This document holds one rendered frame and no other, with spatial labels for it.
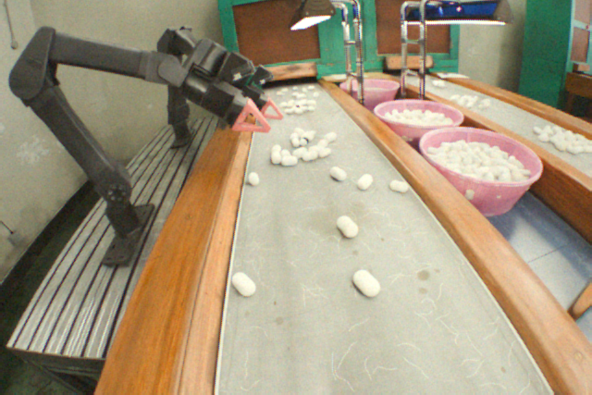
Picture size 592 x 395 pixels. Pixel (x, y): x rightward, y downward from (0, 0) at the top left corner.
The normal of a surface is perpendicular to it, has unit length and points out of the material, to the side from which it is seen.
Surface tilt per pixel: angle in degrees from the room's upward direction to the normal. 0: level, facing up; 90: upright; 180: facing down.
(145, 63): 87
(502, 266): 0
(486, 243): 0
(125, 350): 0
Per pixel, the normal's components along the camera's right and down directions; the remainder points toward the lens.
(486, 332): -0.11, -0.87
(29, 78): 0.58, 0.34
